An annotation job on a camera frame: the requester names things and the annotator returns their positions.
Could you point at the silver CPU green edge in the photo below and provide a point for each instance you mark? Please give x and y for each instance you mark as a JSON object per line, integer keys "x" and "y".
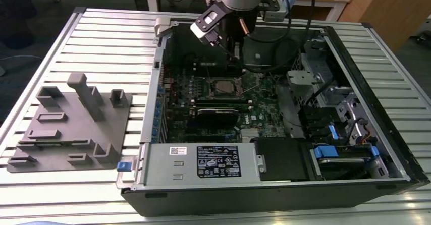
{"x": 223, "y": 86}

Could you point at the CPU socket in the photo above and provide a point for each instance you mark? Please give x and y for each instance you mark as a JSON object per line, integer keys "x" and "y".
{"x": 209, "y": 95}

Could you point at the black RAM slot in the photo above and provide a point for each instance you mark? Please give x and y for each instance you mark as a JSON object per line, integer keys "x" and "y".
{"x": 205, "y": 101}
{"x": 205, "y": 107}
{"x": 205, "y": 98}
{"x": 205, "y": 104}

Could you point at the metal drive cage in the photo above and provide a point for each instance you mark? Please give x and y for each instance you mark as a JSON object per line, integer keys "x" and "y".
{"x": 312, "y": 58}

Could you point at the black graphics card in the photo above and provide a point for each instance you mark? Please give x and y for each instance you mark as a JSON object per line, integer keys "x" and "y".
{"x": 216, "y": 119}

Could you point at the green motherboard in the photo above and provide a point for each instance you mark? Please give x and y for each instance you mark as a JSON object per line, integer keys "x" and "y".
{"x": 265, "y": 120}

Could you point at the silver chipset heatsink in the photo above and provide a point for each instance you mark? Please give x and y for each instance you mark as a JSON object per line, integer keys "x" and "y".
{"x": 251, "y": 132}

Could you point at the wooden cabinet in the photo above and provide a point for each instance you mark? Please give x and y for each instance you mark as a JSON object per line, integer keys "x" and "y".
{"x": 387, "y": 8}

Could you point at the blue plastic strip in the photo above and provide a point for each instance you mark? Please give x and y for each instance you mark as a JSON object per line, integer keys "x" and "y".
{"x": 332, "y": 131}

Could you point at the grey office chair base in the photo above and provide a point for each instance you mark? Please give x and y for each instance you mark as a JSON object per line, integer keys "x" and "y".
{"x": 424, "y": 33}

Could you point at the silver power supply unit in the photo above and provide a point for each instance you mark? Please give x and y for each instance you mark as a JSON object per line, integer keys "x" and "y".
{"x": 157, "y": 164}

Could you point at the grey parts rack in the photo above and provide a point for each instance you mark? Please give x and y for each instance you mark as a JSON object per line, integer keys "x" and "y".
{"x": 84, "y": 134}

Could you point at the blue case latch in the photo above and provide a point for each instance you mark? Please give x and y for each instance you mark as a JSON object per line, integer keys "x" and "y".
{"x": 124, "y": 166}

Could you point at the black hard disk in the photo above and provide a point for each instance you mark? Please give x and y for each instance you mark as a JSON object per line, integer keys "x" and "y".
{"x": 340, "y": 168}

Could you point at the blue plastic tab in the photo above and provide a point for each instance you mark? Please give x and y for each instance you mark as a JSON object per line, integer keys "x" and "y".
{"x": 374, "y": 152}

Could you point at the black PC case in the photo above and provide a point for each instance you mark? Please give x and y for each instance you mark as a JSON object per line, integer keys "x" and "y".
{"x": 235, "y": 204}

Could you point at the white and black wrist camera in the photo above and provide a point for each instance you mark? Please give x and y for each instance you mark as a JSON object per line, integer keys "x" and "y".
{"x": 209, "y": 18}

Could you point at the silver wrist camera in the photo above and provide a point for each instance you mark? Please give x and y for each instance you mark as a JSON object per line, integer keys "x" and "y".
{"x": 276, "y": 15}

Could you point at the silver metal bracket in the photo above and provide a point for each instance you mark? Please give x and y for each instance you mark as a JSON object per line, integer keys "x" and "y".
{"x": 300, "y": 77}

